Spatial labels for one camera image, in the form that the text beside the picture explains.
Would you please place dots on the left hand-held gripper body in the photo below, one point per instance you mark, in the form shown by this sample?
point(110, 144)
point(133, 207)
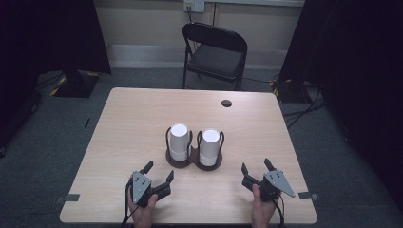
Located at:
point(141, 187)

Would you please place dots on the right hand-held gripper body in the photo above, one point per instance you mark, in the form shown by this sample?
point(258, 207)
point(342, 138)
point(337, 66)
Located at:
point(272, 186)

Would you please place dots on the dark double cup holder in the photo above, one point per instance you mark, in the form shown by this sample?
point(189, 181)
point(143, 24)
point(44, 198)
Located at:
point(194, 160)

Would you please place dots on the white paper cup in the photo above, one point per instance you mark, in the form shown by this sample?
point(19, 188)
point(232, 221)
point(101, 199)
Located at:
point(179, 142)
point(209, 147)

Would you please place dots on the person's left hand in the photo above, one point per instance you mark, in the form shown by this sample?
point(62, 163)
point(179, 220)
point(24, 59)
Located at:
point(143, 212)

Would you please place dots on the person's right hand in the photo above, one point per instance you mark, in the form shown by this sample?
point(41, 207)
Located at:
point(261, 209)

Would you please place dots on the grey tape strip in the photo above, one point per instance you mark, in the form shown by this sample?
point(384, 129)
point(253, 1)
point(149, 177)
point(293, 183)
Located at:
point(67, 198)
point(308, 195)

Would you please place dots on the black stand base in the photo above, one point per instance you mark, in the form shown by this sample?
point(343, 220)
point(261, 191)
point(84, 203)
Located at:
point(290, 91)
point(75, 84)

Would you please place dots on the black folding chair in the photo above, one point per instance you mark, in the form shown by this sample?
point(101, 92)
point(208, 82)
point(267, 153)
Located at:
point(214, 55)

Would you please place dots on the black curtain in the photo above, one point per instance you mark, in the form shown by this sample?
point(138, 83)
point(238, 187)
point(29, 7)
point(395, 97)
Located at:
point(44, 47)
point(348, 63)

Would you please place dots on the white wall socket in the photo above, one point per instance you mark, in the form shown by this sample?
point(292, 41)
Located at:
point(194, 5)

